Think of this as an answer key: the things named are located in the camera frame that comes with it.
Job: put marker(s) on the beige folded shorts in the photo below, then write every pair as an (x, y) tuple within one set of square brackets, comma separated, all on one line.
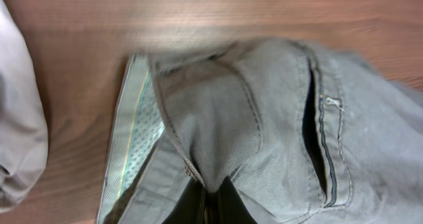
[(24, 131)]

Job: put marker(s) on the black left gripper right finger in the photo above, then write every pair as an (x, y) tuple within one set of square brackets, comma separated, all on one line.
[(230, 207)]

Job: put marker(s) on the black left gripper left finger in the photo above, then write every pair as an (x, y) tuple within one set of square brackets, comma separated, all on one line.
[(190, 207)]

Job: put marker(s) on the grey shorts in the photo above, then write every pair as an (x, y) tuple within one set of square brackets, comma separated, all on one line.
[(305, 133)]

